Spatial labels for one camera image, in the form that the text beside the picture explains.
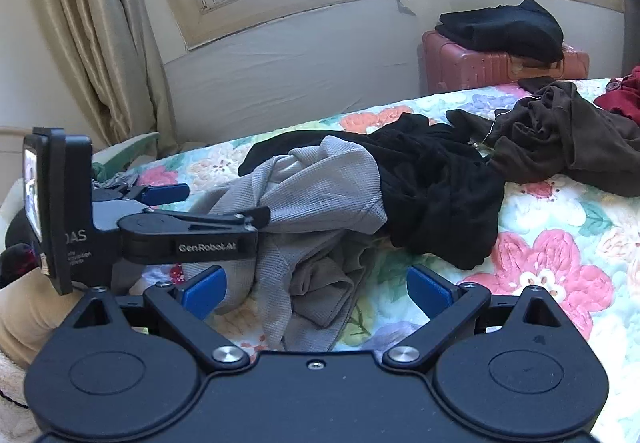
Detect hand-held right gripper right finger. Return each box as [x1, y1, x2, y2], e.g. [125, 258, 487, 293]
[382, 264, 568, 369]

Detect dark patterned cloth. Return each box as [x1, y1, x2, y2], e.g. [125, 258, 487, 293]
[0, 210, 38, 290]

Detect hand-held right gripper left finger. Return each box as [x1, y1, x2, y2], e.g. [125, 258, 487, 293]
[61, 265, 252, 369]

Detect dark red garment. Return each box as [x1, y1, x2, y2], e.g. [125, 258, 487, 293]
[595, 66, 640, 125]

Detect black folded clothes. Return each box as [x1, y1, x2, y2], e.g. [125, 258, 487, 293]
[435, 0, 565, 63]

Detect grey waffle shirt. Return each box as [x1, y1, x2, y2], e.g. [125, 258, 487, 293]
[187, 136, 389, 354]

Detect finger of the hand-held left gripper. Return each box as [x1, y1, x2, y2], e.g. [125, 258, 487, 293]
[120, 182, 191, 210]
[145, 206, 272, 232]

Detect pink suitcase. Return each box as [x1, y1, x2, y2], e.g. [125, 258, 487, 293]
[417, 30, 590, 95]

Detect brown garment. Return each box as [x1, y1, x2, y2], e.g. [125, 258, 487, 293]
[446, 80, 640, 198]

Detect green cloth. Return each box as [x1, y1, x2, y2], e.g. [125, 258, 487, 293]
[92, 132, 161, 184]

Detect beige cloth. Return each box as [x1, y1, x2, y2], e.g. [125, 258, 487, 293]
[0, 268, 77, 369]

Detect floral quilt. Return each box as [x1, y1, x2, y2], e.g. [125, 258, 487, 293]
[90, 78, 640, 443]

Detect beige satin curtain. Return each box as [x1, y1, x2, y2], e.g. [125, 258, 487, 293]
[621, 0, 640, 74]
[15, 0, 177, 159]

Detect white fluffy cloth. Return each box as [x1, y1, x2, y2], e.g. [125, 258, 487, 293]
[0, 353, 43, 441]

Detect black garment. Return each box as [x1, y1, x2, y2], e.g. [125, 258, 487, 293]
[237, 112, 506, 271]

